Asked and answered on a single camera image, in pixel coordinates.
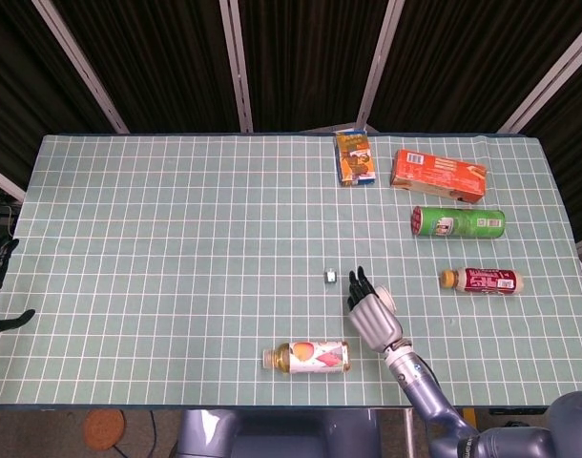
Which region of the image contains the blue-grey robot torso base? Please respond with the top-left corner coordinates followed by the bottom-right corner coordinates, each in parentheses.
top-left (176, 407), bottom-right (383, 458)

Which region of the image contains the green grid tablecloth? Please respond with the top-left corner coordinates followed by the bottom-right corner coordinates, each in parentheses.
top-left (0, 133), bottom-right (582, 409)

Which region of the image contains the green chips can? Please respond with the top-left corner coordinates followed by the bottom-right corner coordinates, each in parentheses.
top-left (410, 205), bottom-right (507, 239)

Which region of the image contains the white paper cup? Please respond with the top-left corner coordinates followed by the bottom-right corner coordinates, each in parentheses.
top-left (373, 284), bottom-right (398, 317)

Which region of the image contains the orange and blue snack box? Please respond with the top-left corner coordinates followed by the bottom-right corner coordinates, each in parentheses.
top-left (335, 129), bottom-right (377, 187)

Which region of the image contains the metal table leg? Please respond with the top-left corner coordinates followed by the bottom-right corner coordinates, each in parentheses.
top-left (404, 408), bottom-right (417, 458)

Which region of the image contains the long orange-red carton box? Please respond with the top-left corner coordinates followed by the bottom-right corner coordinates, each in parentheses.
top-left (390, 148), bottom-right (489, 204)

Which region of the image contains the blue floor cable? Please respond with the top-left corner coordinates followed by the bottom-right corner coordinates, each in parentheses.
top-left (148, 409), bottom-right (178, 458)

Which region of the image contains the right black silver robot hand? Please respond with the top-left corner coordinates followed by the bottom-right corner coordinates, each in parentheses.
top-left (346, 265), bottom-right (405, 355)

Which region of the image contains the milk tea bottle red label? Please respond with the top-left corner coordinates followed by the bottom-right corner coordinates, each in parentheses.
top-left (439, 266), bottom-right (525, 298)

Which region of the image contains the juice bottle with fruit label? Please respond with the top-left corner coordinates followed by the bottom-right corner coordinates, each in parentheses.
top-left (262, 340), bottom-right (352, 375)

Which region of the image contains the round brown cork disc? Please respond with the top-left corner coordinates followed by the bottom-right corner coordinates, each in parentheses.
top-left (83, 409), bottom-right (127, 450)

